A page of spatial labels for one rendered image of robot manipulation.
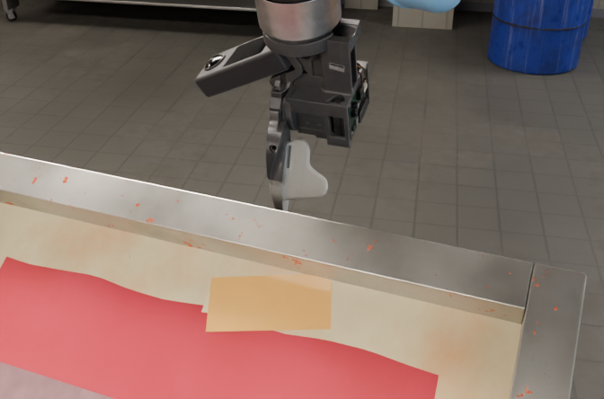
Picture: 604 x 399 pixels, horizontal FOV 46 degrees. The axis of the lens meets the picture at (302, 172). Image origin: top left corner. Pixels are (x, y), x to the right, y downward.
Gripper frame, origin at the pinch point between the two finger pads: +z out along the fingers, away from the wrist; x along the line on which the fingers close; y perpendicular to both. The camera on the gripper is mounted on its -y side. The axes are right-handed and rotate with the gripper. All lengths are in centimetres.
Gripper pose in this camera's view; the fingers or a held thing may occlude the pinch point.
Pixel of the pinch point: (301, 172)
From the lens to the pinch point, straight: 79.1
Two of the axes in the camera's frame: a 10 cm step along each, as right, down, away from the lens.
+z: 1.0, 7.0, 7.1
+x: 3.4, -6.9, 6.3
